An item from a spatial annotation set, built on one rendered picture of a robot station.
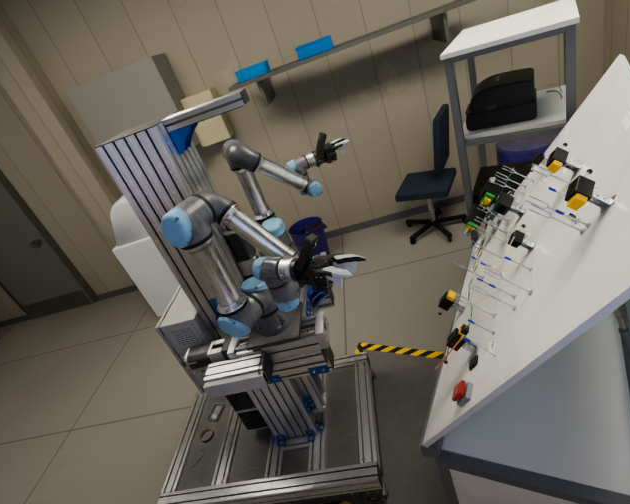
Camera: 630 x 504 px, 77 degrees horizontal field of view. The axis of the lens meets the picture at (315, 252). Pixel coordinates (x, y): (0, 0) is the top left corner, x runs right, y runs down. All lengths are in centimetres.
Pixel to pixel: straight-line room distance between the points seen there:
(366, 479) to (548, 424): 98
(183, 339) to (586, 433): 159
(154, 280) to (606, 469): 382
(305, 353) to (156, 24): 345
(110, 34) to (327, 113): 213
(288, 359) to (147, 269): 279
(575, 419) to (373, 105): 326
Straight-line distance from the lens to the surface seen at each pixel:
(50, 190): 545
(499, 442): 158
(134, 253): 425
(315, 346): 166
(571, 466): 156
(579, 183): 113
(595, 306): 96
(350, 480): 226
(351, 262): 111
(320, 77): 410
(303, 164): 207
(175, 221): 128
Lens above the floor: 215
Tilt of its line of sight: 29 degrees down
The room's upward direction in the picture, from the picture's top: 21 degrees counter-clockwise
